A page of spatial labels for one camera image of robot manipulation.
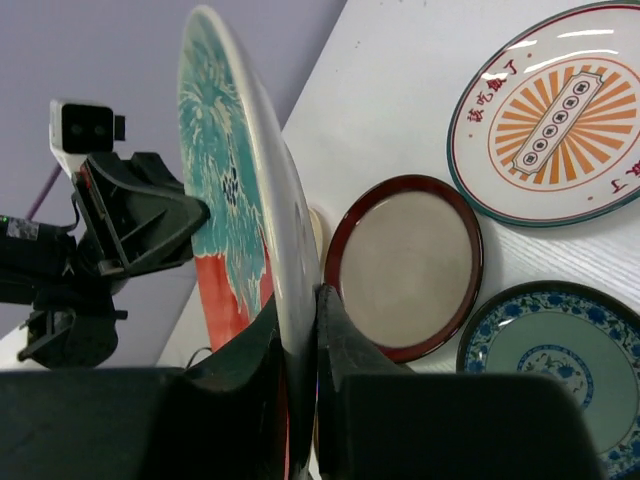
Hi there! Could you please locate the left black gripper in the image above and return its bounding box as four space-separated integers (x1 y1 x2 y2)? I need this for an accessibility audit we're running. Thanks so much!
72 152 209 279

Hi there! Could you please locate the dark red rimmed beige plate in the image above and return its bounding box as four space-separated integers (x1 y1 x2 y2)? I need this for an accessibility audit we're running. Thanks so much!
324 174 484 363

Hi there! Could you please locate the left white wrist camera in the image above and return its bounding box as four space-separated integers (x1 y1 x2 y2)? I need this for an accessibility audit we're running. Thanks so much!
48 99 126 178

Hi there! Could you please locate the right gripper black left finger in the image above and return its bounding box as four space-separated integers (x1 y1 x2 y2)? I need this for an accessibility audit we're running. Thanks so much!
1 302 287 479

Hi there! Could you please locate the red teal floral plate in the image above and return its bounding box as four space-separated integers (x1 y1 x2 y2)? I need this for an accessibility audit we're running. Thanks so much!
178 6 320 479

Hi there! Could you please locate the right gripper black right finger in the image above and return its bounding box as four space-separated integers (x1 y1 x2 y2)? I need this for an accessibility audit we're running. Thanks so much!
316 285 605 479

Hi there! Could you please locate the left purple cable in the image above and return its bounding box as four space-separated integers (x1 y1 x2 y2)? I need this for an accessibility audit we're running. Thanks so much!
27 164 64 221

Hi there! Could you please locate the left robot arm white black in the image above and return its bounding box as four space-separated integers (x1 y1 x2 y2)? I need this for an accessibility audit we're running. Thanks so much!
1 152 210 369

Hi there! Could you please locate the blue white floral small plate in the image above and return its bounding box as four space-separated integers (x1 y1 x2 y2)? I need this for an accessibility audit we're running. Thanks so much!
456 280 639 479

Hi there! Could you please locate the cream translucent plate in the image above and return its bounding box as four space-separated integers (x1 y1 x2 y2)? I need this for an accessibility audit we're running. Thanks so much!
308 207 328 270

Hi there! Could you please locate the white plate orange sunburst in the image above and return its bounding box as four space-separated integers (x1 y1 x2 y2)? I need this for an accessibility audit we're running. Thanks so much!
447 1 639 228

